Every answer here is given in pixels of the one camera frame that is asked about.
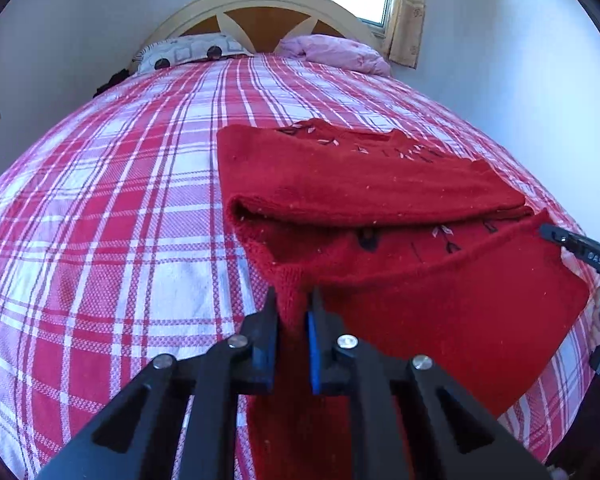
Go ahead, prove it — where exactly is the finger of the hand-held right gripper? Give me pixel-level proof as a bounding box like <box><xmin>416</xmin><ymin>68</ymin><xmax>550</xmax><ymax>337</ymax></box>
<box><xmin>539</xmin><ymin>223</ymin><xmax>600</xmax><ymax>283</ymax></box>

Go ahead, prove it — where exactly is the red embroidered knit sweater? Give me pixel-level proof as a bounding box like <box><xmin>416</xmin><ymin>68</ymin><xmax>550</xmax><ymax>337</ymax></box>
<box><xmin>216</xmin><ymin>119</ymin><xmax>592</xmax><ymax>480</ymax></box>

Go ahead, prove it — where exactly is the dark cloth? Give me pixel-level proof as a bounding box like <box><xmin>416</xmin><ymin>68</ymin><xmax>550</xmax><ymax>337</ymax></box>
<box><xmin>92</xmin><ymin>67</ymin><xmax>131</xmax><ymax>98</ymax></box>

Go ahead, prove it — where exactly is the narrow yellow curtain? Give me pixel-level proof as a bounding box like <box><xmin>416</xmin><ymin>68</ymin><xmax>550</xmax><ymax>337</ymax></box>
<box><xmin>382</xmin><ymin>0</ymin><xmax>428</xmax><ymax>70</ymax></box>

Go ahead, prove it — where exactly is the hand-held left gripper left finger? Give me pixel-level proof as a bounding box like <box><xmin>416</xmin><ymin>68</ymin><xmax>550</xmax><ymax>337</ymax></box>
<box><xmin>40</xmin><ymin>287</ymin><xmax>281</xmax><ymax>480</ymax></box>

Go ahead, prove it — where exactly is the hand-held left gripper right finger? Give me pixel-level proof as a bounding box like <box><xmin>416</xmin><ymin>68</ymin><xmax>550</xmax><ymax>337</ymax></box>
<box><xmin>305</xmin><ymin>287</ymin><xmax>553</xmax><ymax>480</ymax></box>

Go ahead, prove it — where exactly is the white patterned pillow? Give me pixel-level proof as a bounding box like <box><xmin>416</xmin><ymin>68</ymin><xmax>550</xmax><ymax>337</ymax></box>
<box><xmin>132</xmin><ymin>33</ymin><xmax>255</xmax><ymax>75</ymax></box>

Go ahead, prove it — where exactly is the pink pillow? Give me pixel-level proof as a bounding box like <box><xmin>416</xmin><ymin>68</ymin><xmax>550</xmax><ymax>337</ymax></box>
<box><xmin>274</xmin><ymin>35</ymin><xmax>392</xmax><ymax>77</ymax></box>

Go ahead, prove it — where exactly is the red plaid bed sheet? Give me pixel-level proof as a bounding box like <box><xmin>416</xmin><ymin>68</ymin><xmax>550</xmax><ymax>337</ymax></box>
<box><xmin>0</xmin><ymin>52</ymin><xmax>600</xmax><ymax>480</ymax></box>

